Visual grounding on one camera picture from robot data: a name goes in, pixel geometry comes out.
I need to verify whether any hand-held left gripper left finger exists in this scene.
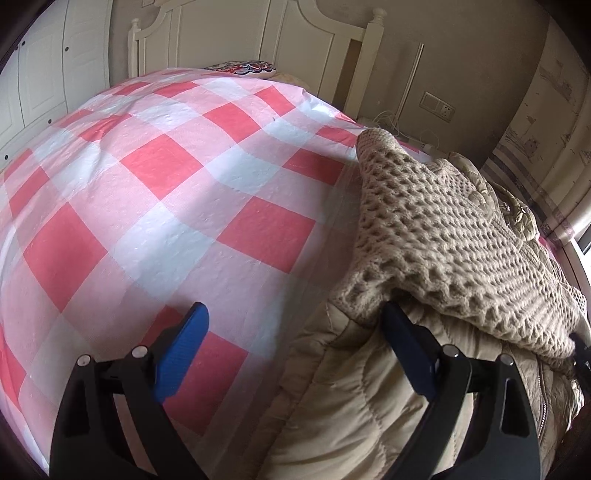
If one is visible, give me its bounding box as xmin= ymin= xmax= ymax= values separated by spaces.
xmin=48 ymin=302 xmax=211 ymax=480

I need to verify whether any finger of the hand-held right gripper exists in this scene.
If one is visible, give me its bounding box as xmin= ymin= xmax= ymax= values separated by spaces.
xmin=571 ymin=332 xmax=591 ymax=372

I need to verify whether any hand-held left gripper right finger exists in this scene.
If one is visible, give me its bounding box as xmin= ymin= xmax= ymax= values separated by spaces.
xmin=379 ymin=301 xmax=542 ymax=480

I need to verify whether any beige puffer jacket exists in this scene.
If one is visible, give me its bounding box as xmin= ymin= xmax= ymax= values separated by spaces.
xmin=261 ymin=154 xmax=589 ymax=480

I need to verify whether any beige knit sweater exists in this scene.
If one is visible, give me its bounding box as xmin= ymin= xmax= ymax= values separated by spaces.
xmin=330 ymin=128 xmax=588 ymax=363

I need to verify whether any window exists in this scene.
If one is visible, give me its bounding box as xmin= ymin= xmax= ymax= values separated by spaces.
xmin=570 ymin=235 xmax=591 ymax=287

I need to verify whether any pink checked bed sheet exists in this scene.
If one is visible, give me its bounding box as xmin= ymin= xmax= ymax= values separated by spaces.
xmin=0 ymin=67 xmax=444 ymax=474

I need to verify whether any printed curtain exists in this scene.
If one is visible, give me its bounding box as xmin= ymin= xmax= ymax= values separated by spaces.
xmin=480 ymin=14 xmax=591 ymax=245

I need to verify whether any metal rod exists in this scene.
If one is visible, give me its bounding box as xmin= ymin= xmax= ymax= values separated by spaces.
xmin=402 ymin=42 xmax=424 ymax=134

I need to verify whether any patterned pillow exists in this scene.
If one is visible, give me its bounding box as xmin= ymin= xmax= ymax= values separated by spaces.
xmin=203 ymin=60 xmax=280 ymax=80

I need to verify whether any white wardrobe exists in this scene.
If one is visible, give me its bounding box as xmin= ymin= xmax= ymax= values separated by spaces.
xmin=0 ymin=0 xmax=114 ymax=160

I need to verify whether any white wooden headboard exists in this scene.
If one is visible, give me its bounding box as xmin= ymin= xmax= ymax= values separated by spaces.
xmin=127 ymin=0 xmax=386 ymax=123

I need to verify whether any white cable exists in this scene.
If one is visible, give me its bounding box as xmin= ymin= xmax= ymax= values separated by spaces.
xmin=369 ymin=110 xmax=444 ymax=155

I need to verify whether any wall socket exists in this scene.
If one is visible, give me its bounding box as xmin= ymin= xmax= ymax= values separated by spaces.
xmin=421 ymin=91 xmax=455 ymax=123

